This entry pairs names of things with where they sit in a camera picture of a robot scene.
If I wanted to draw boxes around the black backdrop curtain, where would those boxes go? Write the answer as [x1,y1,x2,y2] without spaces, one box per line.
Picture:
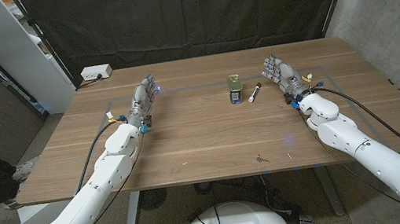
[14,0,368,94]

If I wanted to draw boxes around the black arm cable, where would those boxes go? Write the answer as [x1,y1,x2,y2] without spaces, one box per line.
[307,73,400,190]
[64,116,137,196]

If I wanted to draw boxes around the brown marker pen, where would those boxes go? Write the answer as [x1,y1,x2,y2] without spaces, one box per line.
[245,82,265,104]

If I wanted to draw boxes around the small metal key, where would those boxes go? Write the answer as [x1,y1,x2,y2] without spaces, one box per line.
[255,152,270,164]

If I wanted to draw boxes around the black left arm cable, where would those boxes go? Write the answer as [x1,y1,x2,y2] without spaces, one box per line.
[64,116,137,196]

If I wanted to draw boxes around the white shelf cabinet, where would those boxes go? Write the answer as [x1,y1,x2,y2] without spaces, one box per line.
[0,0,80,123]

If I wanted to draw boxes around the white table leg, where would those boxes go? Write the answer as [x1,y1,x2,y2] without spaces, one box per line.
[118,191,146,224]
[313,163,347,220]

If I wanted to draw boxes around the white power strip box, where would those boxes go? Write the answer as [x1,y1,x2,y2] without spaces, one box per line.
[79,62,115,83]

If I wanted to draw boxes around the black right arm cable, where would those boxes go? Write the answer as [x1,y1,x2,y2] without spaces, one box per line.
[307,73,400,190]

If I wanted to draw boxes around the round black floor fan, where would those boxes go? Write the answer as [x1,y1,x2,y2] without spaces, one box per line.
[137,187,171,213]

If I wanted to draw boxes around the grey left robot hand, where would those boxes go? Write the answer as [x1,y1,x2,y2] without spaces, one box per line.
[122,73,166,130]

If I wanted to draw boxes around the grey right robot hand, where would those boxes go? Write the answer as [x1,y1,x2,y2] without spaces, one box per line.
[259,50,314,109]

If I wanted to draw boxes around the grey sneaker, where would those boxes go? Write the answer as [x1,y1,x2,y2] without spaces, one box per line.
[9,160,38,184]
[1,197,21,212]

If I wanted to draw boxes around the medicine bottle with green cap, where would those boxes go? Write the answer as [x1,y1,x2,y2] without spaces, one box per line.
[226,73,246,106]

